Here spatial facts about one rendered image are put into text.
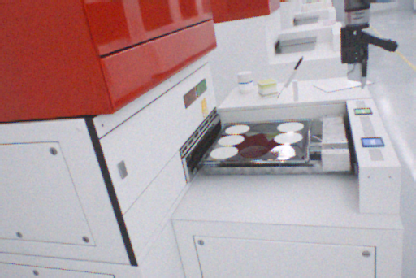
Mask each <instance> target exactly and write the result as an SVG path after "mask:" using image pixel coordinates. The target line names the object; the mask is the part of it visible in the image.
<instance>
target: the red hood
mask: <svg viewBox="0 0 416 278"><path fill-rule="evenodd" d="M216 48H217V43H216V35H215V27H214V20H213V15H212V10H211V6H210V0H0V121H17V120H26V119H51V118H59V117H68V116H77V115H111V114H114V113H115V112H117V111H118V110H120V109H122V108H123V107H124V106H127V105H128V104H129V103H131V102H132V101H134V100H136V99H137V98H139V97H140V96H141V95H143V94H145V93H146V92H149V91H150V90H151V89H153V88H155V86H158V85H160V84H161V83H163V82H164V81H165V80H167V79H169V78H170V77H172V76H174V75H175V74H176V73H178V72H181V70H183V69H185V68H186V67H187V66H190V64H192V63H195V62H196V61H197V60H199V59H200V58H201V57H204V56H205V55H206V54H209V53H210V52H211V51H213V50H214V49H216Z"/></svg>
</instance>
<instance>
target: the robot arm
mask: <svg viewBox="0 0 416 278"><path fill-rule="evenodd" d="M395 1H396V0H344V24H346V27H340V59H341V64H343V63H347V64H354V65H353V69H352V70H351V71H350V72H347V79H348V80H352V81H356V82H360V83H361V89H363V88H364V87H365V86H366V74H367V60H368V59H369V47H368V45H369V44H372V45H375V46H378V47H380V48H384V50H386V51H390V52H395V51H396V49H397V47H398V46H399V45H398V44H397V42H396V41H394V40H393V39H385V38H383V37H380V36H376V35H375V34H372V33H368V32H366V31H362V29H365V28H369V27H370V23H368V22H370V21H371V3H389V2H395ZM354 31H356V32H355V33H354Z"/></svg>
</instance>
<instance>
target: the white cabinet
mask: <svg viewBox="0 0 416 278"><path fill-rule="evenodd" d="M172 227H173V229H174V232H175V238H176V241H177V245H178V251H179V253H180V257H181V262H182V265H183V269H184V275H185V278H401V266H402V242H403V230H384V229H369V228H342V227H313V226H298V225H284V224H243V223H229V222H214V221H185V220H172Z"/></svg>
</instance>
